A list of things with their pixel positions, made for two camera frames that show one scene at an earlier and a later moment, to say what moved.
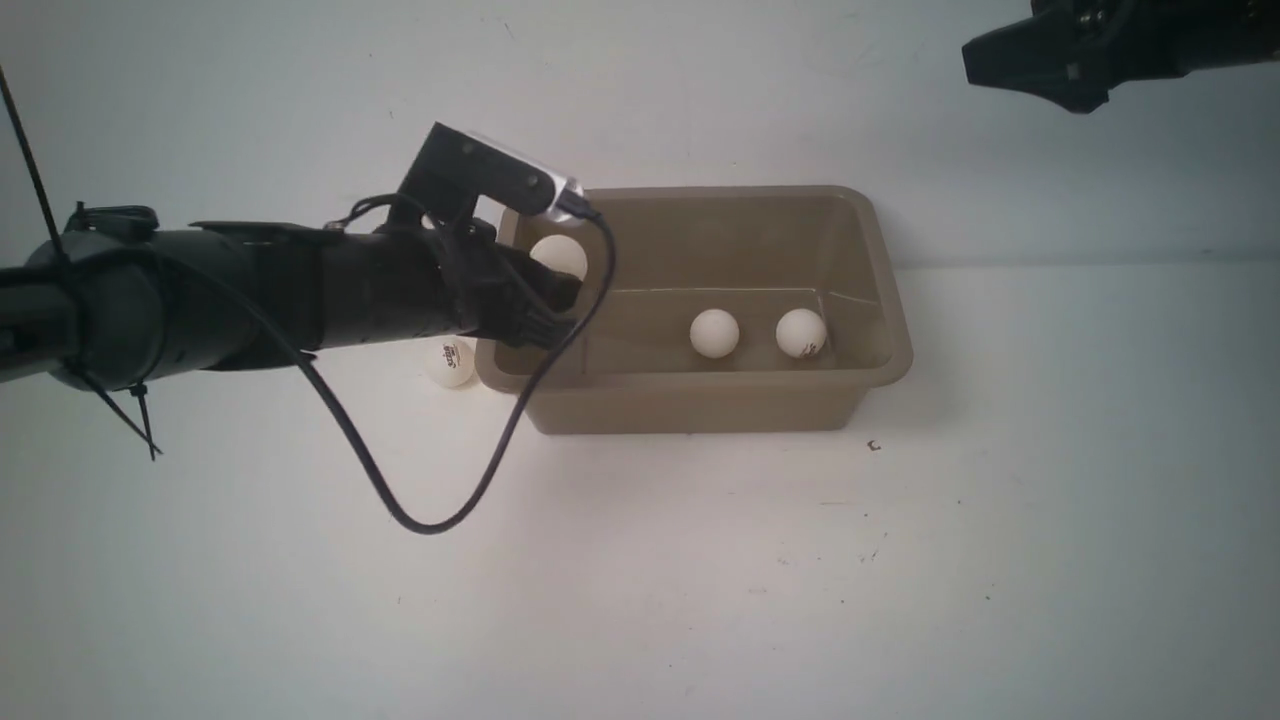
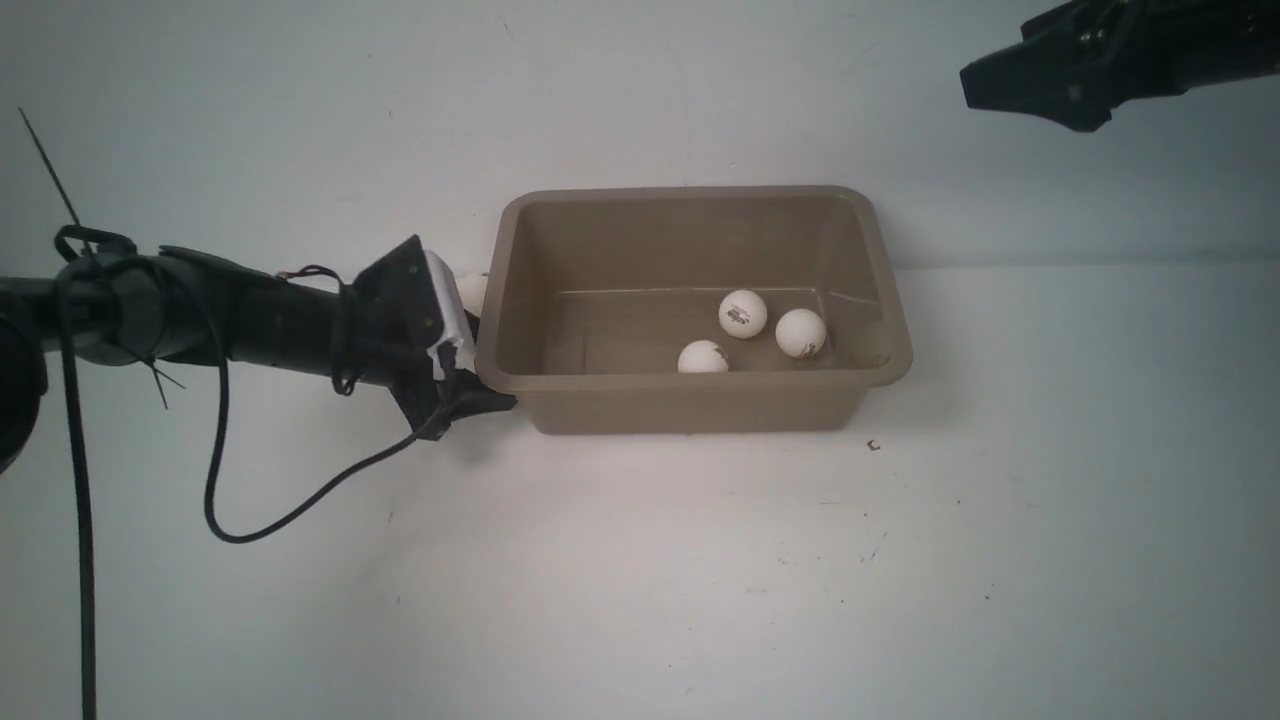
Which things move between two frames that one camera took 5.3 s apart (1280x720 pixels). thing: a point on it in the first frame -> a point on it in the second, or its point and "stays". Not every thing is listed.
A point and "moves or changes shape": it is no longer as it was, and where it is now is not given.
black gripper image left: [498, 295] -> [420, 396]
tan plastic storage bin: [734, 309] stays
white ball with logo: [450, 362] moves or changes shape
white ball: [801, 333] stays
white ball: [714, 333] -> [702, 356]
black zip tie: [137, 392] -> [154, 365]
